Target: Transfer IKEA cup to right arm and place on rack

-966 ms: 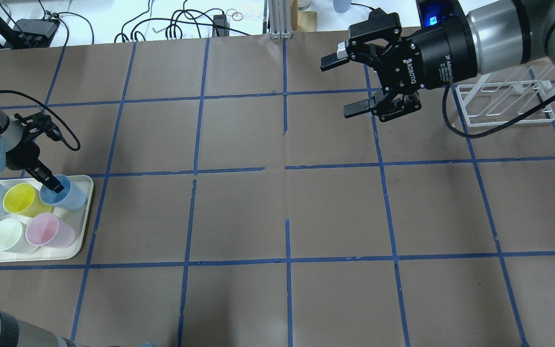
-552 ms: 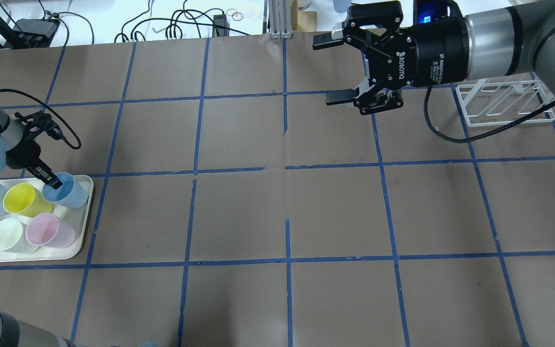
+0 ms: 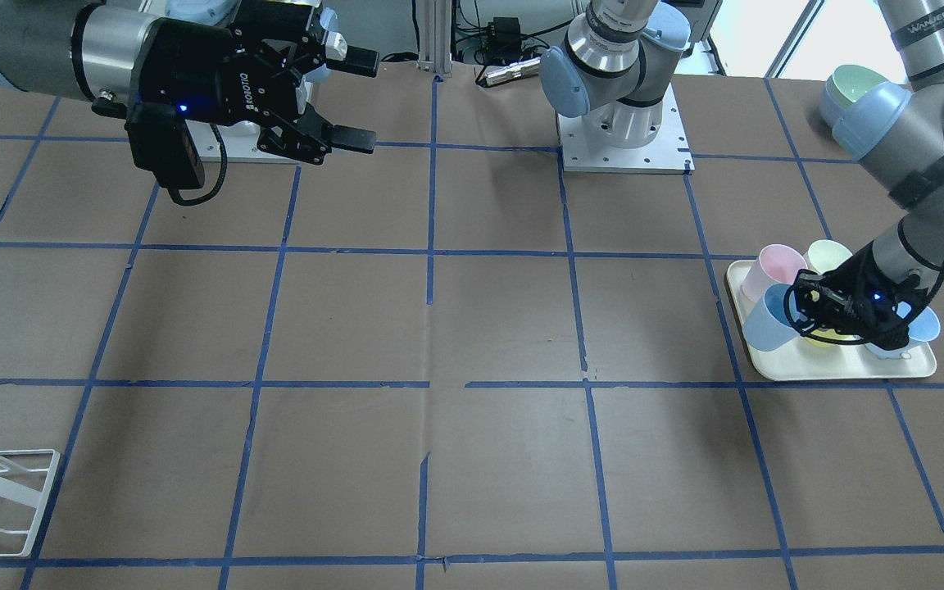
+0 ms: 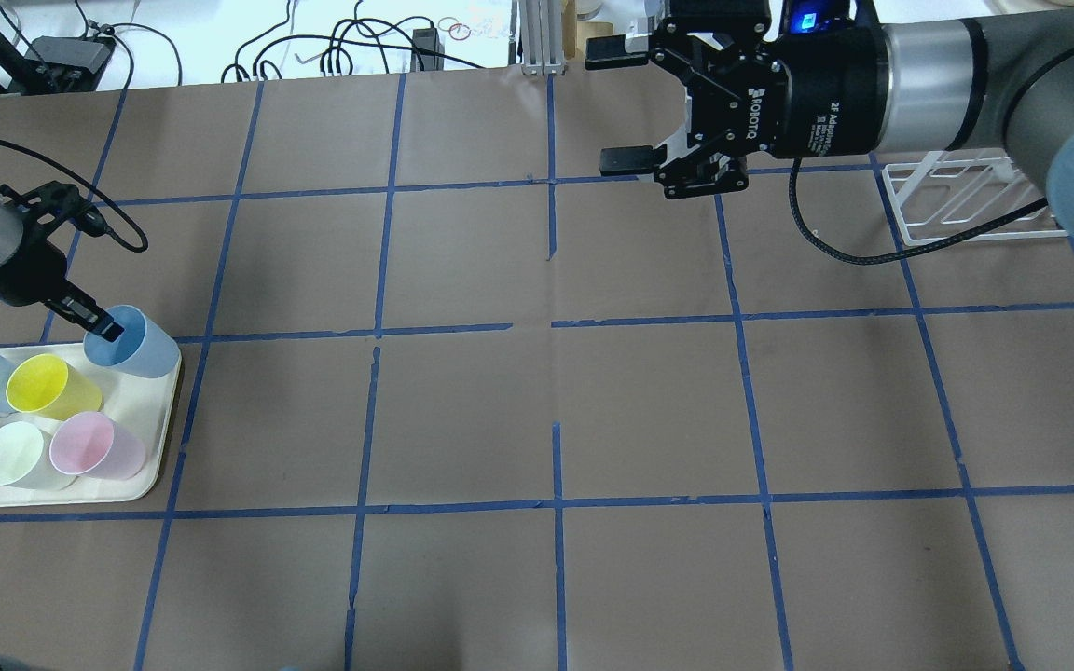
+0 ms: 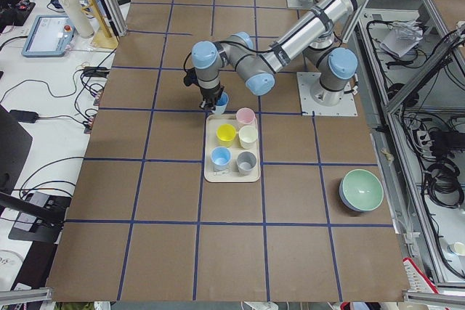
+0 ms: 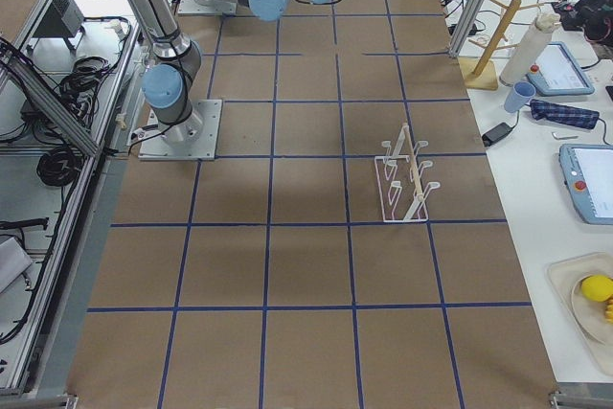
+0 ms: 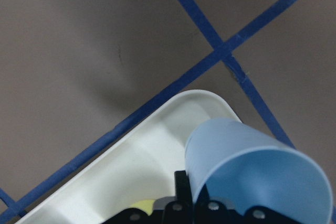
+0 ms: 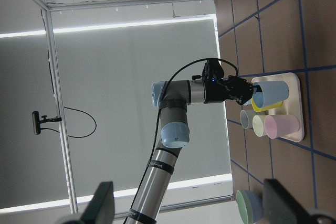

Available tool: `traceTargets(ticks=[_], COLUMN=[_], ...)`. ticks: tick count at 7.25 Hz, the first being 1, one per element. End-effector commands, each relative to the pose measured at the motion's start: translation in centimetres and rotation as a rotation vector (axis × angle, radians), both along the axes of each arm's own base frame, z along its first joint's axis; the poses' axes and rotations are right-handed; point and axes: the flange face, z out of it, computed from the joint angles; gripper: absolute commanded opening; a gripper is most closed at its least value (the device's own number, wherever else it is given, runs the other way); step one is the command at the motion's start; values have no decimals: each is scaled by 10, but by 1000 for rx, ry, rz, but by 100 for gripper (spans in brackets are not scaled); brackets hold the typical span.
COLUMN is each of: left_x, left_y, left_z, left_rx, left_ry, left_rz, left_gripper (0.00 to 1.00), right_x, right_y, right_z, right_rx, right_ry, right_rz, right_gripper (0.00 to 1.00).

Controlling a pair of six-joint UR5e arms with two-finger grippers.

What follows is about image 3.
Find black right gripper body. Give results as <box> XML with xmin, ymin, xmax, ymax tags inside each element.
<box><xmin>134</xmin><ymin>2</ymin><xmax>334</xmax><ymax>164</ymax></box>

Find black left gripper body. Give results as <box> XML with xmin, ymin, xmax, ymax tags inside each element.
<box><xmin>790</xmin><ymin>250</ymin><xmax>932</xmax><ymax>345</ymax></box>

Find light blue plastic cup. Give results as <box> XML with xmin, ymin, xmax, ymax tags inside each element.
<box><xmin>742</xmin><ymin>284</ymin><xmax>798</xmax><ymax>352</ymax></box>

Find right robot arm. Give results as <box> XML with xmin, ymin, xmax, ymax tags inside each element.
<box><xmin>0</xmin><ymin>1</ymin><xmax>379</xmax><ymax>173</ymax></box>

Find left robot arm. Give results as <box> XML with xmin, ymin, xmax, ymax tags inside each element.
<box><xmin>477</xmin><ymin>1</ymin><xmax>944</xmax><ymax>350</ymax></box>

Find cream plastic cup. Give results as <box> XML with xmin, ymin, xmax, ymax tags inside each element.
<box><xmin>803</xmin><ymin>239</ymin><xmax>853</xmax><ymax>274</ymax></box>

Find pink plastic cup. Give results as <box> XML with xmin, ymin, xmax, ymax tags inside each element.
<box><xmin>741</xmin><ymin>243</ymin><xmax>808</xmax><ymax>302</ymax></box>

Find cream plastic tray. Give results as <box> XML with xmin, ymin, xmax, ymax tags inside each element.
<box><xmin>724</xmin><ymin>259</ymin><xmax>937</xmax><ymax>382</ymax></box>

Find green and blue bowls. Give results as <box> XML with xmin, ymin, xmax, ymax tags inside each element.
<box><xmin>818</xmin><ymin>64</ymin><xmax>889</xmax><ymax>128</ymax></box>

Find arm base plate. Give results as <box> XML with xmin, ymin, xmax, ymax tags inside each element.
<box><xmin>556</xmin><ymin>85</ymin><xmax>696</xmax><ymax>175</ymax></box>
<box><xmin>187</xmin><ymin>120</ymin><xmax>296</xmax><ymax>165</ymax></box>

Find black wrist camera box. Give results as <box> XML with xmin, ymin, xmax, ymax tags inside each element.
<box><xmin>125</xmin><ymin>103</ymin><xmax>205</xmax><ymax>191</ymax></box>

